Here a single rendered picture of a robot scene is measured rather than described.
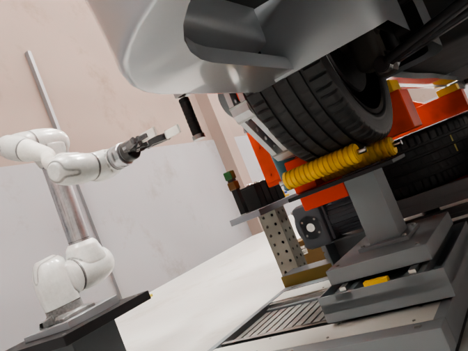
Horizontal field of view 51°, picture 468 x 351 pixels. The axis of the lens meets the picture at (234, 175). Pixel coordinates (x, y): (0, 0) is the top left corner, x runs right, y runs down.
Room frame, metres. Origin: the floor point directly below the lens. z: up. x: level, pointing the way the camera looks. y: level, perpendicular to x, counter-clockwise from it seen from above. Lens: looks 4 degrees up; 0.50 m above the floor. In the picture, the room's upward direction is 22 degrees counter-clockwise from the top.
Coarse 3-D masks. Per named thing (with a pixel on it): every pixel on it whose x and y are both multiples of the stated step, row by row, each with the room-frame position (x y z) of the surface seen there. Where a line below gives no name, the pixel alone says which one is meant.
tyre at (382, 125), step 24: (312, 72) 1.23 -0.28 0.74; (264, 96) 1.31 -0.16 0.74; (288, 96) 1.28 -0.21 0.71; (312, 96) 1.26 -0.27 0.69; (336, 96) 1.25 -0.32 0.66; (384, 96) 1.61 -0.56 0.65; (264, 120) 1.35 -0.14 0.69; (288, 120) 1.33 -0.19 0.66; (312, 120) 1.32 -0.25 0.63; (336, 120) 1.32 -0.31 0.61; (360, 120) 1.32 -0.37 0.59; (384, 120) 1.50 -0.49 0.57; (288, 144) 1.40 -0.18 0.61; (312, 144) 1.39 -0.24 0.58; (336, 144) 1.41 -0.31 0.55; (360, 144) 1.44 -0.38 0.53
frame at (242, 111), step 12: (228, 96) 1.41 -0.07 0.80; (240, 96) 1.39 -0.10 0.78; (240, 108) 1.39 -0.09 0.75; (252, 108) 1.39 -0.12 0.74; (240, 120) 1.42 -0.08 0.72; (252, 120) 1.46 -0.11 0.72; (252, 132) 1.45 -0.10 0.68; (264, 132) 1.50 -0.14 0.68; (264, 144) 1.49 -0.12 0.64; (276, 144) 1.49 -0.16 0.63; (276, 156) 1.53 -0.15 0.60; (288, 156) 1.52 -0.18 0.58
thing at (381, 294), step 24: (456, 240) 1.44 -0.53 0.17; (432, 264) 1.35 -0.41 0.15; (456, 264) 1.34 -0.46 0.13; (336, 288) 1.52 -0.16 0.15; (360, 288) 1.35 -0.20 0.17; (384, 288) 1.31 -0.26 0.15; (408, 288) 1.28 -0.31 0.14; (432, 288) 1.25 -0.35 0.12; (456, 288) 1.26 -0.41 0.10; (336, 312) 1.40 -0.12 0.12; (360, 312) 1.36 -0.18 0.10
